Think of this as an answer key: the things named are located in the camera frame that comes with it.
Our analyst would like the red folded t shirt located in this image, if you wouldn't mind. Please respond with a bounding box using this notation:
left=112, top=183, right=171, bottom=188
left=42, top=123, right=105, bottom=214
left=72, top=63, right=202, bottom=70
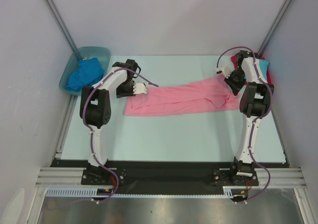
left=231, top=55, right=272, bottom=84

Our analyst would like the teal plastic bin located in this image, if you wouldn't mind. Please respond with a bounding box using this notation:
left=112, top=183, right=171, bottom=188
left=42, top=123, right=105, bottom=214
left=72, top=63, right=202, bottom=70
left=59, top=47, right=111, bottom=96

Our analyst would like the right aluminium corner post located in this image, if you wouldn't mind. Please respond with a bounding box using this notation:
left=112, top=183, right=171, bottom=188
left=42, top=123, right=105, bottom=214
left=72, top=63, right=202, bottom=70
left=258, top=0, right=294, bottom=55

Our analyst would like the blue crumpled t shirt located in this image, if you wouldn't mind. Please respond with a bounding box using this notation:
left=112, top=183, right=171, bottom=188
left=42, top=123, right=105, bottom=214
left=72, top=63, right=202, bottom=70
left=66, top=58, right=105, bottom=92

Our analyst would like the pink t shirt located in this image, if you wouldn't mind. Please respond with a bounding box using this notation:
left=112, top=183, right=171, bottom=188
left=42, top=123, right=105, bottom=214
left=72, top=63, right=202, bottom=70
left=124, top=75, right=239, bottom=117

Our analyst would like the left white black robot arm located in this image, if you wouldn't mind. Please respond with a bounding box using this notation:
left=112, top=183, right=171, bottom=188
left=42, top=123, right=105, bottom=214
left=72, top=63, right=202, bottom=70
left=80, top=59, right=147, bottom=184

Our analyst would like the left aluminium corner post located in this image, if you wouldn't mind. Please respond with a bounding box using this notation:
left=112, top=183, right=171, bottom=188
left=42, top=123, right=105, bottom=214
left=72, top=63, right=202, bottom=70
left=43, top=0, right=78, bottom=52

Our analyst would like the front aluminium rail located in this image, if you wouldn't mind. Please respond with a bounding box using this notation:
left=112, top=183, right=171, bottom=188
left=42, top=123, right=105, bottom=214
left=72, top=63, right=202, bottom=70
left=35, top=167, right=307, bottom=189

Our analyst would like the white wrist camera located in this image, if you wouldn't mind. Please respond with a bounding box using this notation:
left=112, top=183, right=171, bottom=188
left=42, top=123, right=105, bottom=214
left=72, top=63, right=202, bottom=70
left=216, top=66, right=234, bottom=78
left=133, top=83, right=148, bottom=95

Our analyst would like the teal folded t shirt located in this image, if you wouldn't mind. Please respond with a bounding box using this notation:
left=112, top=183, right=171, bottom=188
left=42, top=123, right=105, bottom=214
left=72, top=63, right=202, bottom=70
left=259, top=59, right=270, bottom=82

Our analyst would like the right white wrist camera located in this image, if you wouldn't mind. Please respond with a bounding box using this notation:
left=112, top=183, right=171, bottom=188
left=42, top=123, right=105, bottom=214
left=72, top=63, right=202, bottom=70
left=216, top=66, right=234, bottom=78

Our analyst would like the aluminium corner post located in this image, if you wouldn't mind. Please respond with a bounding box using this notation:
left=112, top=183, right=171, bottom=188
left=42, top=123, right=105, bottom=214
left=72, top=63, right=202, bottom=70
left=258, top=0, right=294, bottom=55
left=43, top=0, right=78, bottom=52

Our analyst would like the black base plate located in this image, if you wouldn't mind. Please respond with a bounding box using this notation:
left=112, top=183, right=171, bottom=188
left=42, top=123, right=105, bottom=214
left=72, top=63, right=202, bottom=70
left=49, top=159, right=291, bottom=195

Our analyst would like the right slotted cable duct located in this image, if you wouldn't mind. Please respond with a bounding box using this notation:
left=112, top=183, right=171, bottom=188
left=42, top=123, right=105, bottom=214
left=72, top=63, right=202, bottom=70
left=223, top=186, right=250, bottom=199

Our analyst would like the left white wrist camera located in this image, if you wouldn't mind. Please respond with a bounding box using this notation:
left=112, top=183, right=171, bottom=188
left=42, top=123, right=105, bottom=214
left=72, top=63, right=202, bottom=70
left=133, top=83, right=148, bottom=95

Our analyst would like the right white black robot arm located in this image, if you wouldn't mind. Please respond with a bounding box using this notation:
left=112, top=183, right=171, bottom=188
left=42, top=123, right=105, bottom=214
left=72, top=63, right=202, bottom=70
left=225, top=50, right=274, bottom=185

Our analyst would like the slotted cable duct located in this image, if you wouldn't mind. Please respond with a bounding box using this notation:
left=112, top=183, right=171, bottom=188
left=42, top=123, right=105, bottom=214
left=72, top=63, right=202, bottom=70
left=46, top=187, right=113, bottom=198
left=223, top=186, right=250, bottom=199

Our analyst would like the left slotted cable duct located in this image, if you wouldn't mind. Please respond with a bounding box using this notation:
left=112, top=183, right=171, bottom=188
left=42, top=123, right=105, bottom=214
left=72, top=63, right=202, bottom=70
left=46, top=187, right=113, bottom=198

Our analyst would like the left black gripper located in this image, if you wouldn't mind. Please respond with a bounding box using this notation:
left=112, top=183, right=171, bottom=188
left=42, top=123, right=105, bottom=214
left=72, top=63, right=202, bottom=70
left=116, top=79, right=136, bottom=98

